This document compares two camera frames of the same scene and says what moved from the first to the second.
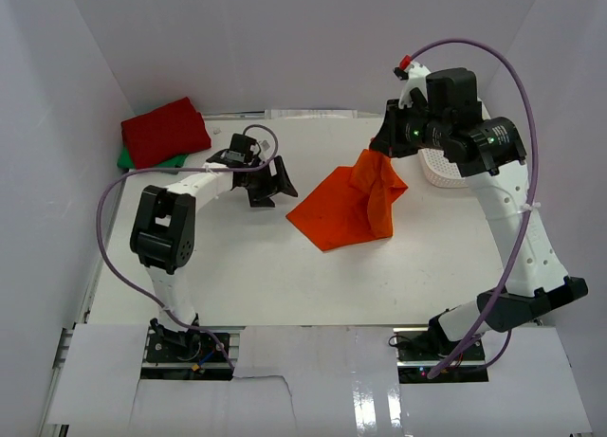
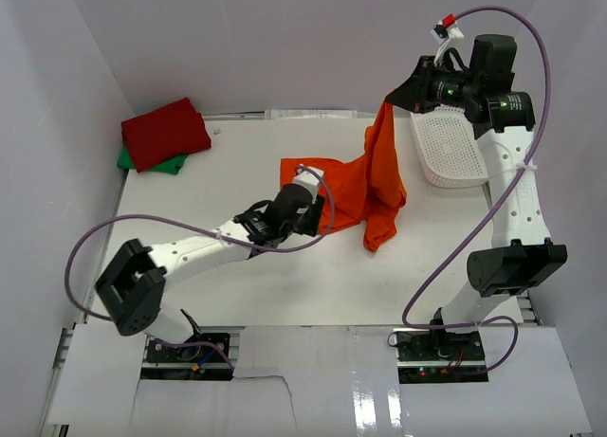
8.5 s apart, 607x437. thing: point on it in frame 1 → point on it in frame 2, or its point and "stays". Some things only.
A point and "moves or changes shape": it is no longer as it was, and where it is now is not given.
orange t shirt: [349, 205] moves or changes shape
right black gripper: [388, 140] → [413, 94]
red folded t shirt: [165, 133] stays
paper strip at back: [311, 114] stays
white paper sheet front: [317, 382] stays
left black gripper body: [258, 180] → [310, 222]
